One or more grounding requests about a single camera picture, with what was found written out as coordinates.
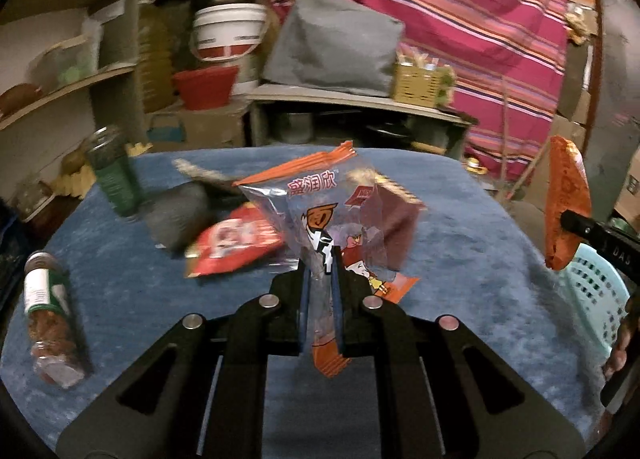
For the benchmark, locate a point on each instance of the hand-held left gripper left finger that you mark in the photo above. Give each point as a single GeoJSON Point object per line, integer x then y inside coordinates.
{"type": "Point", "coordinates": [305, 309]}

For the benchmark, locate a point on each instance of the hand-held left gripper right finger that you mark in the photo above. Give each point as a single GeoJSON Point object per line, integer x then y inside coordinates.
{"type": "Point", "coordinates": [337, 309]}

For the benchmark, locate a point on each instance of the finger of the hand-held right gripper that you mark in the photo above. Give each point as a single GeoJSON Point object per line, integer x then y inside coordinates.
{"type": "Point", "coordinates": [582, 226]}

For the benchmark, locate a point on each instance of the orange snack bag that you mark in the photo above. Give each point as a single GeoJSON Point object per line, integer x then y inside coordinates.
{"type": "Point", "coordinates": [565, 184]}

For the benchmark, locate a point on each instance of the light blue plastic basket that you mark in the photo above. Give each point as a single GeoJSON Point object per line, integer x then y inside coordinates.
{"type": "Point", "coordinates": [595, 294]}

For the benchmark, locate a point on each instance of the clear orange cartoon wrapper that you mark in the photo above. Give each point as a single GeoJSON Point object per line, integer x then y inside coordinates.
{"type": "Point", "coordinates": [320, 209]}

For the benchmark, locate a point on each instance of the red snack packet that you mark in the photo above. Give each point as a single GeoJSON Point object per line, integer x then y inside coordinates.
{"type": "Point", "coordinates": [230, 239]}

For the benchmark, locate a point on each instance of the person's right hand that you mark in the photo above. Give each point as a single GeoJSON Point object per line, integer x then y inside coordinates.
{"type": "Point", "coordinates": [622, 344]}

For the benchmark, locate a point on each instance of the brown cardboard box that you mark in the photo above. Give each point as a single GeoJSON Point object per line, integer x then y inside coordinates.
{"type": "Point", "coordinates": [630, 189]}

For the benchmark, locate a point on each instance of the brown box with yellow trim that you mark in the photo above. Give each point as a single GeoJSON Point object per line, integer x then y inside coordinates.
{"type": "Point", "coordinates": [395, 224]}

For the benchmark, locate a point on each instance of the wooden stick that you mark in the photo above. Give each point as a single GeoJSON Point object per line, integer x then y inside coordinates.
{"type": "Point", "coordinates": [506, 139]}

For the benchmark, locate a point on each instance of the blue knitted blanket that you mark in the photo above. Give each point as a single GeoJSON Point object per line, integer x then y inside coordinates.
{"type": "Point", "coordinates": [150, 319]}

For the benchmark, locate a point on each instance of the brown framed door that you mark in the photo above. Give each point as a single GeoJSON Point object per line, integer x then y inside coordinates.
{"type": "Point", "coordinates": [620, 64]}

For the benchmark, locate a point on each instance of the green leafy vegetable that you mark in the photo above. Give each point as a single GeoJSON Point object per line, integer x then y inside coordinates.
{"type": "Point", "coordinates": [447, 86]}

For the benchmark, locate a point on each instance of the low cardboard box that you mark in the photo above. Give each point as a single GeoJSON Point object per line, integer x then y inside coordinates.
{"type": "Point", "coordinates": [215, 128]}

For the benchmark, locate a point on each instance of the low wooden table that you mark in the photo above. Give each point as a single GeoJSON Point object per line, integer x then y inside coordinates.
{"type": "Point", "coordinates": [325, 95]}

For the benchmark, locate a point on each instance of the yellow utensil holder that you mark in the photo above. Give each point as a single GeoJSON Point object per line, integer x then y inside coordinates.
{"type": "Point", "coordinates": [417, 84]}

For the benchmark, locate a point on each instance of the small blue basket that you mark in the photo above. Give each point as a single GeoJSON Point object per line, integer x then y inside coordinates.
{"type": "Point", "coordinates": [166, 129]}

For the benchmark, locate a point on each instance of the green glass bottle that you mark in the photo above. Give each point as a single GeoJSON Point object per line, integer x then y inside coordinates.
{"type": "Point", "coordinates": [117, 179]}

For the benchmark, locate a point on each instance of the red plastic bowl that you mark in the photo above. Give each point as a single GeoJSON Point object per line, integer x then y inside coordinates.
{"type": "Point", "coordinates": [205, 89]}

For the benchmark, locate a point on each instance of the red striped cloth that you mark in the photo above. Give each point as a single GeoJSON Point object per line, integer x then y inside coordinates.
{"type": "Point", "coordinates": [450, 14]}

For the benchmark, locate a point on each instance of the clear jar with brown contents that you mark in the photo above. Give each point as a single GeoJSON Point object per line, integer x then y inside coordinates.
{"type": "Point", "coordinates": [47, 299]}

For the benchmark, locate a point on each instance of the yellow egg tray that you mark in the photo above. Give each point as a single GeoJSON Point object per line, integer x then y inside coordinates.
{"type": "Point", "coordinates": [75, 184]}

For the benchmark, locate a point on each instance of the grey fabric cover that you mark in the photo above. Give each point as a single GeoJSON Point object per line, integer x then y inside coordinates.
{"type": "Point", "coordinates": [335, 44]}

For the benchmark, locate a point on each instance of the white plastic bucket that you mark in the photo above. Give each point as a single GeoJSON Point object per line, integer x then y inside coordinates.
{"type": "Point", "coordinates": [230, 24]}

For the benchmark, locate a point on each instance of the large yellow oil jug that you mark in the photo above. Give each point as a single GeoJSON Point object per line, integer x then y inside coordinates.
{"type": "Point", "coordinates": [155, 54]}

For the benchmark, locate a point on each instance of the wooden shelf unit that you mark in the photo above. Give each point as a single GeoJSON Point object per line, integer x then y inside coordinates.
{"type": "Point", "coordinates": [65, 95]}

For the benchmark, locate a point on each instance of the clear plastic container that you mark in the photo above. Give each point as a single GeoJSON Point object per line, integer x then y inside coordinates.
{"type": "Point", "coordinates": [60, 64]}

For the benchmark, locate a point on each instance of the sweet potato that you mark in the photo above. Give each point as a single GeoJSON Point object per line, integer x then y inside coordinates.
{"type": "Point", "coordinates": [20, 96]}

